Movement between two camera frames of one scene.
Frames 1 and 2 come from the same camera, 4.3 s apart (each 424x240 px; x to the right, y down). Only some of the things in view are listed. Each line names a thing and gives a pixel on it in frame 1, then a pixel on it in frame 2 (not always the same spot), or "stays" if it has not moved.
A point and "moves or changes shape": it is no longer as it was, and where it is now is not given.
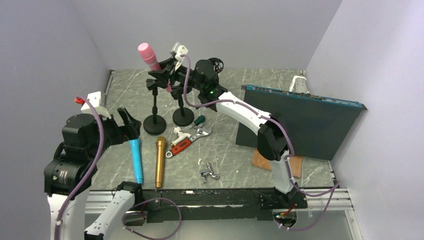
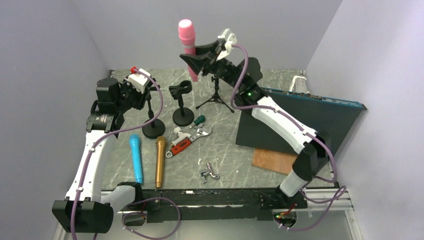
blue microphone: (135, 145) stays
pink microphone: (149, 55) -> (187, 34)
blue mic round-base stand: (183, 116) stays
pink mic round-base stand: (155, 124) moves or changes shape
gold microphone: (160, 150) stays
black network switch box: (317, 126) stays
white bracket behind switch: (298, 84) stays
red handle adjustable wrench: (183, 144) stays
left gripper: (132, 127) -> (141, 97)
